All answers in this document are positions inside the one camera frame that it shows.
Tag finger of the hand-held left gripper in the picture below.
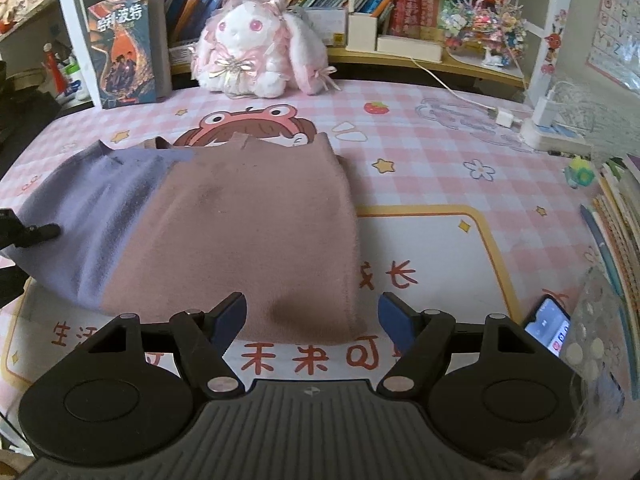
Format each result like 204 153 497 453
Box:
0 207 62 252

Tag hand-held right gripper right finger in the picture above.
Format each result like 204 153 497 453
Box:
376 291 526 400

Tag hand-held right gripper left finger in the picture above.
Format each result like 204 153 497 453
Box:
92 291 249 401

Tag purple and brown sweater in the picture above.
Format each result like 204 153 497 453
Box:
9 132 361 346

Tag pink checked cartoon table mat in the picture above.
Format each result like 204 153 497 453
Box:
0 77 640 461

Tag black smartphone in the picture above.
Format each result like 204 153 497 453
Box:
524 296 572 358

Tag green and white jar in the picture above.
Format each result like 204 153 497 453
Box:
62 57 91 103

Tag clear blister pack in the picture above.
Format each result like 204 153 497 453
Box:
562 267 626 426

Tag large illustrated book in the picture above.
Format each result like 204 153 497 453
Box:
86 0 173 110

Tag white wooden bookshelf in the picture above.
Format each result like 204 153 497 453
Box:
0 0 576 111

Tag small green toy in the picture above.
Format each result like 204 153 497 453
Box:
564 156 596 188

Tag stack of books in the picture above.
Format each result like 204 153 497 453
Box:
580 152 640 321

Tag white power strip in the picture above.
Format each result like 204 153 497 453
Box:
520 117 593 157

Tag white charger plug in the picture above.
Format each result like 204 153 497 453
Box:
532 85 558 126

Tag flat white box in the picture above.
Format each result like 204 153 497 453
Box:
376 35 445 62

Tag white plush bunny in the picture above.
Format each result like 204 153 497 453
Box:
192 0 337 98

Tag small white open box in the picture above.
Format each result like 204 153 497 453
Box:
347 11 379 52

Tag colourful flower ornament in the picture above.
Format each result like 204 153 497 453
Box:
440 0 528 68

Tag red cartoon stickers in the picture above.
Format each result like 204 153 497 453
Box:
542 7 571 76

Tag white charging cable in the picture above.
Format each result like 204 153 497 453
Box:
410 55 501 117

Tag alphabet wall poster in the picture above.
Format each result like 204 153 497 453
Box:
585 0 640 78

